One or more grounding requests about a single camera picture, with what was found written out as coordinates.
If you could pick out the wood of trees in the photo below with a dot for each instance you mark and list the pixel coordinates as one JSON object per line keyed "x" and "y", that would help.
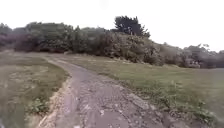
{"x": 83, "y": 41}

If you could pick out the cracked grey asphalt path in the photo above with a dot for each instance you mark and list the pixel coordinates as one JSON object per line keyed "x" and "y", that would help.
{"x": 96, "y": 103}

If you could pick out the tall dark tree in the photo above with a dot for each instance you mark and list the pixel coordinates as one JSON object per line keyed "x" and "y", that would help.
{"x": 130, "y": 26}

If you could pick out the grass verge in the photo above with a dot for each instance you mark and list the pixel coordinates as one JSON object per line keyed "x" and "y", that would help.
{"x": 156, "y": 78}

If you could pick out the grass field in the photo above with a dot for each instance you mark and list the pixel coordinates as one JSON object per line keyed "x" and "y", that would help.
{"x": 23, "y": 80}

